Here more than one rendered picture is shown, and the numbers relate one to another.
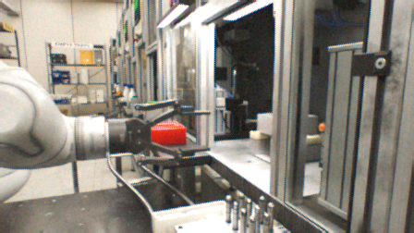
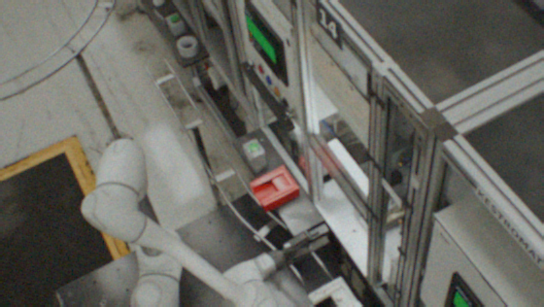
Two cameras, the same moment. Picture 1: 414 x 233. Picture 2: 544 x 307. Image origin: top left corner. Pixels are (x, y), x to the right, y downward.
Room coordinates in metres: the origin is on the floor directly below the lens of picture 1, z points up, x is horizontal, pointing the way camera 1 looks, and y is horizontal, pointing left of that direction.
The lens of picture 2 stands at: (-0.55, 0.12, 3.14)
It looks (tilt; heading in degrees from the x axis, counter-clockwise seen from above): 56 degrees down; 357
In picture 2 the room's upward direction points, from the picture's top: 7 degrees counter-clockwise
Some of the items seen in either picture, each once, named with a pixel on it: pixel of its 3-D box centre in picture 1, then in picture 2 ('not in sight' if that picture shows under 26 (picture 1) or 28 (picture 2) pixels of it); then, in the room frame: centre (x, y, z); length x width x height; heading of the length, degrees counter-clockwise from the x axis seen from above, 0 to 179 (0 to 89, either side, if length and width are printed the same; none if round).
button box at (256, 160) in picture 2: (153, 117); (257, 155); (1.05, 0.20, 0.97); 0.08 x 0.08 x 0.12; 21
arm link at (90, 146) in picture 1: (93, 138); (265, 266); (0.54, 0.23, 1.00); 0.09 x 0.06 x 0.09; 21
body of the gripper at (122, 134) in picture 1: (129, 135); (283, 256); (0.56, 0.16, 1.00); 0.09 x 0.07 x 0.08; 111
